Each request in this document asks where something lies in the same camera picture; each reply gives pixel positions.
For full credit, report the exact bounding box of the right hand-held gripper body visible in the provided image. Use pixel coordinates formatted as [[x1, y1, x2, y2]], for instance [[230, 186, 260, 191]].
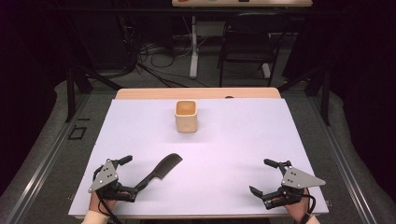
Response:
[[262, 160, 327, 211]]

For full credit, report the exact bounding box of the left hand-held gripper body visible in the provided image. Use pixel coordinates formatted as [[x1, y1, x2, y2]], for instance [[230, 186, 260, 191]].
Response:
[[88, 158, 138, 203]]

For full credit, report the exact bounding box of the black comb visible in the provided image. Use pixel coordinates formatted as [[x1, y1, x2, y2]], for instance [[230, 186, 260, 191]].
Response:
[[136, 152, 184, 191]]

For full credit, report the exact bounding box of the beige square cup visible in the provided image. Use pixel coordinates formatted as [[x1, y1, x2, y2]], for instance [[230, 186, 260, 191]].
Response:
[[174, 99, 199, 133]]

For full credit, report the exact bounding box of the person's left hand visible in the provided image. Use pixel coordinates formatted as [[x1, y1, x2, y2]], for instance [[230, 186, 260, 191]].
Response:
[[88, 189, 119, 216]]

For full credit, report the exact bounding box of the person's right hand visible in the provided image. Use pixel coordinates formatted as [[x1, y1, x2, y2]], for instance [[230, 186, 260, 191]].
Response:
[[283, 188, 313, 224]]

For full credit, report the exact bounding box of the black metal stand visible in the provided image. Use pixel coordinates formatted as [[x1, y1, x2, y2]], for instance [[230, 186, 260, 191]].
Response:
[[278, 66, 332, 127], [64, 66, 124, 124]]

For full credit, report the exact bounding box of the black folding chair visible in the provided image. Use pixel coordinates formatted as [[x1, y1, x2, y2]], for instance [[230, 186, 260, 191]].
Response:
[[217, 12, 292, 89]]

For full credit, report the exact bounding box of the beige desk with white legs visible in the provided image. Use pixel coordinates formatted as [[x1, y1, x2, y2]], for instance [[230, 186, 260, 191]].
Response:
[[171, 0, 314, 80]]

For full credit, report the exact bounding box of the right hand-held gripper cable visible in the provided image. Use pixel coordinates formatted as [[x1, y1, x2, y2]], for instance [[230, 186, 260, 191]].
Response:
[[298, 193, 318, 224]]

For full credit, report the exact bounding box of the hand-held gripper cable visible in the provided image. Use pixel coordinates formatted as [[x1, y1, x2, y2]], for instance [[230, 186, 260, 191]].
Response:
[[298, 193, 318, 224], [95, 190, 124, 224]]

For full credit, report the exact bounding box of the left hand-held gripper cable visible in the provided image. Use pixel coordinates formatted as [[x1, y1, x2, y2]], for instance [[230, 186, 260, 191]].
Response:
[[95, 190, 124, 224]]

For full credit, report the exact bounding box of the aluminium floor rail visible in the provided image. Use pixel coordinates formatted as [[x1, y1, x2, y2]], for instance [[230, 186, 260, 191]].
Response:
[[4, 92, 92, 224], [307, 92, 379, 224]]

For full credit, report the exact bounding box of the bundle of floor cables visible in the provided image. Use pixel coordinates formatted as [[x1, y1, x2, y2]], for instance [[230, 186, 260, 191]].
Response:
[[134, 40, 208, 89]]

